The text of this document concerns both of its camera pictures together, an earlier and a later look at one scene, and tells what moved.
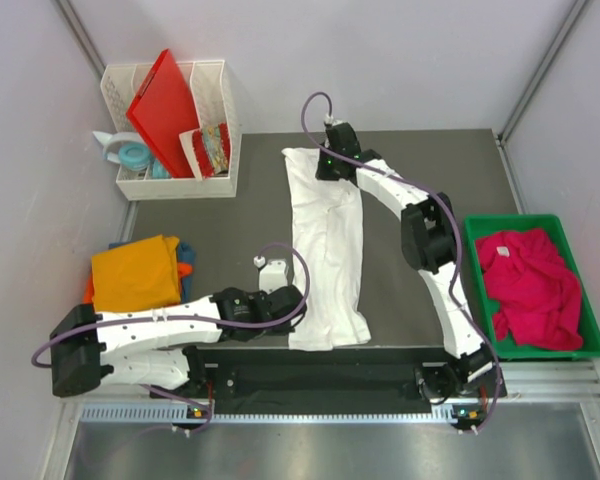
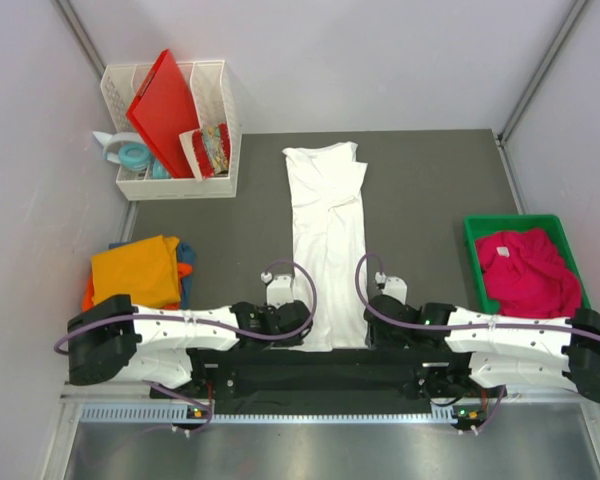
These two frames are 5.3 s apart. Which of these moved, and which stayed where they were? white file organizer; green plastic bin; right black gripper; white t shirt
Moved: right black gripper
Stayed: green plastic bin; white t shirt; white file organizer
